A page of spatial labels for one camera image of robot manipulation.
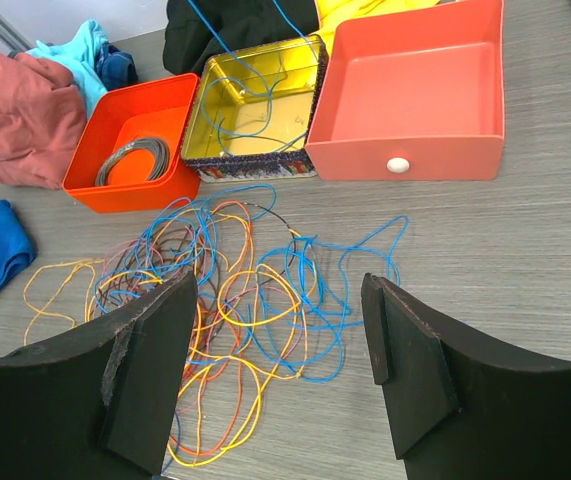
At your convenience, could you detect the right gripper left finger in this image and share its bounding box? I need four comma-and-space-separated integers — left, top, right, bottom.
0, 273, 197, 479

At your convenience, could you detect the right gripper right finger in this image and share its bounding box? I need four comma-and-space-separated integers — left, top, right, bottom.
361, 274, 571, 479

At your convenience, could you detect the light blue wire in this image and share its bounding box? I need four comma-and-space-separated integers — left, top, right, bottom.
93, 0, 410, 386

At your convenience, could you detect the orange plastic box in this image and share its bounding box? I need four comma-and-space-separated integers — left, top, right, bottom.
62, 73, 200, 214

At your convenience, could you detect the salmon red cloth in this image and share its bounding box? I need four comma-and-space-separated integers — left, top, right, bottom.
0, 53, 87, 190

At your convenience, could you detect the salmon pink drawer box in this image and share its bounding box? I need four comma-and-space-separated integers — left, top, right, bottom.
305, 1, 505, 181

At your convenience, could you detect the gold metal tin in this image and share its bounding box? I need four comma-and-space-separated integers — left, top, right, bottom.
180, 34, 329, 183

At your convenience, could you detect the blue plaid cloth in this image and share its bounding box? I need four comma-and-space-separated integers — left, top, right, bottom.
95, 43, 138, 91

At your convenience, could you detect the light blue cloth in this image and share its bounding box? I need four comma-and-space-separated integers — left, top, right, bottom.
27, 19, 109, 117

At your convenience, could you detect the black cloth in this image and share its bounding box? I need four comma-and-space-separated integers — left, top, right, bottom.
162, 0, 320, 74

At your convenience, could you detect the yellow cloth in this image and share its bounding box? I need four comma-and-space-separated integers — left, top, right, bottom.
315, 0, 439, 53

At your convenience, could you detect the pink wire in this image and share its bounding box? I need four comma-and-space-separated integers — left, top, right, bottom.
99, 234, 306, 416

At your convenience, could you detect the brown wire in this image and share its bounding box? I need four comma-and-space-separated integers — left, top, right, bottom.
94, 219, 226, 351

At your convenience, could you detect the orange wire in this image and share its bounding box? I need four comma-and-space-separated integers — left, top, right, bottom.
169, 199, 311, 459

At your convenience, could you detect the yellow wire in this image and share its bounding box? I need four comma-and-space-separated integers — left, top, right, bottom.
23, 209, 319, 469

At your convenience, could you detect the black thin wire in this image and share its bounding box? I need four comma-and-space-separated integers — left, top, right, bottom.
244, 202, 301, 291

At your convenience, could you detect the grey wire coil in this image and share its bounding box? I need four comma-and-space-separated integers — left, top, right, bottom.
94, 136, 171, 187

